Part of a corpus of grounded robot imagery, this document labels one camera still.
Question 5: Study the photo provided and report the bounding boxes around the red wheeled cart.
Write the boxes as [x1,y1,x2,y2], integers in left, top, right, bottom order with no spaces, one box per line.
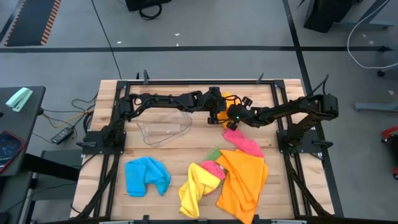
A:
[381,126,398,180]

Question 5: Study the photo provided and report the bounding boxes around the black equipment with cable loop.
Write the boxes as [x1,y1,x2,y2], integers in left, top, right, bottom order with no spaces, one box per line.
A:
[124,0,172,21]

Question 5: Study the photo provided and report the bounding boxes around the black floor cabinet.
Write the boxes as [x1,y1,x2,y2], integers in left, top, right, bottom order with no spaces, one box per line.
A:
[303,0,355,34]

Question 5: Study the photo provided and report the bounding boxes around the smartphone with red case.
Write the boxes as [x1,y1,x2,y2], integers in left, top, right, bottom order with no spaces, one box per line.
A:
[0,130,27,174]

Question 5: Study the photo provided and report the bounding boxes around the yellow microfiber towel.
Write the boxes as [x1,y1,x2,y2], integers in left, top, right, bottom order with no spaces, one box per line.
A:
[178,162,221,218]

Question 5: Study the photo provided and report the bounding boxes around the clear plastic container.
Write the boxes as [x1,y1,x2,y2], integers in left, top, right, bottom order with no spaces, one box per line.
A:
[136,110,193,147]

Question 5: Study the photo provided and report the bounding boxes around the large orange microfiber towel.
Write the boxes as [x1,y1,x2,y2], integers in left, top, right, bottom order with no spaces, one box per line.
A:
[215,149,269,224]

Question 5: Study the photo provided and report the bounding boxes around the black floor cable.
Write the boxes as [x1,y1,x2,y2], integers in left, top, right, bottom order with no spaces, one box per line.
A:
[91,0,123,80]

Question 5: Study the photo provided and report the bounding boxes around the mint green stapler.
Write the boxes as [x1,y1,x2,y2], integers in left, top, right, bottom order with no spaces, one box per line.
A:
[5,87,34,113]

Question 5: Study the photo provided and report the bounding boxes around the black table cable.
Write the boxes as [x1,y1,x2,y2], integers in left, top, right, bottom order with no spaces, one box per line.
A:
[71,93,98,131]

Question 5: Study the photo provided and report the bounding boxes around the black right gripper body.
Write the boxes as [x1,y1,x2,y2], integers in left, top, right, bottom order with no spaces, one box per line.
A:
[226,95,259,131]

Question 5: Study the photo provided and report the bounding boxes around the black metal table frame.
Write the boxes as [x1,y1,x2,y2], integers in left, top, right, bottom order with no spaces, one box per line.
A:
[74,79,345,224]

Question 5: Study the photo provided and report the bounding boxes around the blue microfiber towel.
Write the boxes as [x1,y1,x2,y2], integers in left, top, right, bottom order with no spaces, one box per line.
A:
[124,156,172,198]

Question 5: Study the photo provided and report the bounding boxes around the long pink microfiber towel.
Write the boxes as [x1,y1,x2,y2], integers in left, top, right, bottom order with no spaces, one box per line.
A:
[222,128,265,158]

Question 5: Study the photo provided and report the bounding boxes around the small orange microfiber towel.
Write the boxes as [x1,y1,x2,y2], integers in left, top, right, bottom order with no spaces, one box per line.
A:
[216,91,239,131]

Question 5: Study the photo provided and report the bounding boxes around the black side table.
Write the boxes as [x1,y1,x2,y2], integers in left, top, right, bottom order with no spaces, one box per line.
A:
[0,86,47,178]

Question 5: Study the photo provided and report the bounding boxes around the green microfiber towel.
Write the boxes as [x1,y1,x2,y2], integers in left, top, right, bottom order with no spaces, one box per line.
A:
[205,147,222,162]

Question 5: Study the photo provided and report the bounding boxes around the bunched pink microfiber towel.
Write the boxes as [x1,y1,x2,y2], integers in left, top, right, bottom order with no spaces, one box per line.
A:
[200,160,226,182]

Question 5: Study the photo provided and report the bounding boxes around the black orange-striped floor mat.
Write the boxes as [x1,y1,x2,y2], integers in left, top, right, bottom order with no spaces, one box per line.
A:
[4,0,62,47]

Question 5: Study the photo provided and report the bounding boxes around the white floor cable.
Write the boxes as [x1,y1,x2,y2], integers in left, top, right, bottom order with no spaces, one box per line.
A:
[347,0,398,70]

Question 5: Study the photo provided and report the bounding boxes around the black power adapter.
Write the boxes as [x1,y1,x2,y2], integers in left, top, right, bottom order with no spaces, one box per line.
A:
[50,126,75,146]

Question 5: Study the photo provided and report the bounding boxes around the grey metal table foot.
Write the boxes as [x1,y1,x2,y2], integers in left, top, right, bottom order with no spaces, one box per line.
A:
[354,101,398,113]

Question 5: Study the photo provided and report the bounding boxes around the yellow cable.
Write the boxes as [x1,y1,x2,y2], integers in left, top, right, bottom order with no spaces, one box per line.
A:
[42,110,94,129]

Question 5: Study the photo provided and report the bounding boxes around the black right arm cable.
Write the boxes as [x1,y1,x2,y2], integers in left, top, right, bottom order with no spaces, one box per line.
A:
[310,73,330,97]

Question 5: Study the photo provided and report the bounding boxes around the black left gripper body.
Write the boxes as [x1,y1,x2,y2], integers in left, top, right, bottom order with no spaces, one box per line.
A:
[195,86,228,125]

